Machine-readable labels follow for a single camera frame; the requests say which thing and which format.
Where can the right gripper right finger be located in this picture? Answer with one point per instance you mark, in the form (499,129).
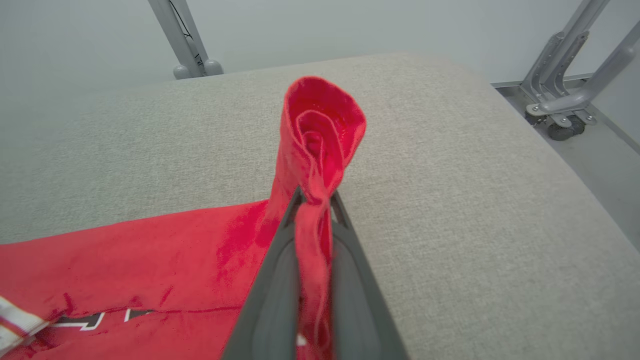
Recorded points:
(355,300)

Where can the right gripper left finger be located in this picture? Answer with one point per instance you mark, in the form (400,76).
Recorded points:
(270,300)

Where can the red jersey with black lettering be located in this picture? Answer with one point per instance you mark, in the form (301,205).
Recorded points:
(150,270)

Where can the black caster wheel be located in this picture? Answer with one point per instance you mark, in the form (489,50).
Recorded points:
(562,130)

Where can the grey metal stand with struts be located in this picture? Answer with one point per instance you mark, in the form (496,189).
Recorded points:
(565,50)

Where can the grey metal partition post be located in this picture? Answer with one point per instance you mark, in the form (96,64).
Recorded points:
(182,40)

